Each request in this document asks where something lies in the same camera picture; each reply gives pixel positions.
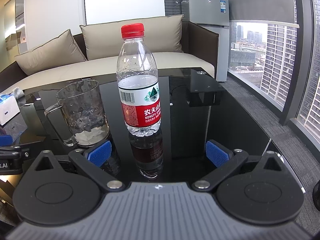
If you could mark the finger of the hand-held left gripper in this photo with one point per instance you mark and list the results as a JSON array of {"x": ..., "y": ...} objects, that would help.
[{"x": 15, "y": 150}]

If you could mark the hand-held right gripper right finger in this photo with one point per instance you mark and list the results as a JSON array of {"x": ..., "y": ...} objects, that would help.
[{"x": 216, "y": 153}]

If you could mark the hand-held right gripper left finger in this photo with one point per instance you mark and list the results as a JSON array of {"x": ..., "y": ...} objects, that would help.
[{"x": 98, "y": 153}]

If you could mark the clear glass mug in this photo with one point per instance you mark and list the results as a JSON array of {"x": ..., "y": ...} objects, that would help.
[{"x": 82, "y": 110}]

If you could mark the clear plastic water bottle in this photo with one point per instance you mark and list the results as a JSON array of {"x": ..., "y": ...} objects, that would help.
[{"x": 138, "y": 80}]

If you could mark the red bottle cap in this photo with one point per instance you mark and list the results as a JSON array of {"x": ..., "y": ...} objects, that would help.
[{"x": 132, "y": 30}]

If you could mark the blue and white tissue box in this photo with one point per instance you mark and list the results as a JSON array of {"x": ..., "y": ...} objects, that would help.
[{"x": 7, "y": 110}]

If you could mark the brown and beige sofa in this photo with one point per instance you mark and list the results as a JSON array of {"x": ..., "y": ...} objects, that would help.
[{"x": 150, "y": 62}]

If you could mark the small beige cushion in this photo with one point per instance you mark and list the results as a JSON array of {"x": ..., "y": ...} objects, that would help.
[{"x": 50, "y": 52}]

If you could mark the large beige cushion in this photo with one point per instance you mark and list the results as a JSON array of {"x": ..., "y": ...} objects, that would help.
[{"x": 107, "y": 40}]

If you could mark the silver mini fridge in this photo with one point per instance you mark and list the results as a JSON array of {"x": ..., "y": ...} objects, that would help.
[{"x": 207, "y": 12}]

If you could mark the grey window blind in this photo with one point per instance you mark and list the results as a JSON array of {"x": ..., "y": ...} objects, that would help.
[{"x": 260, "y": 0}]

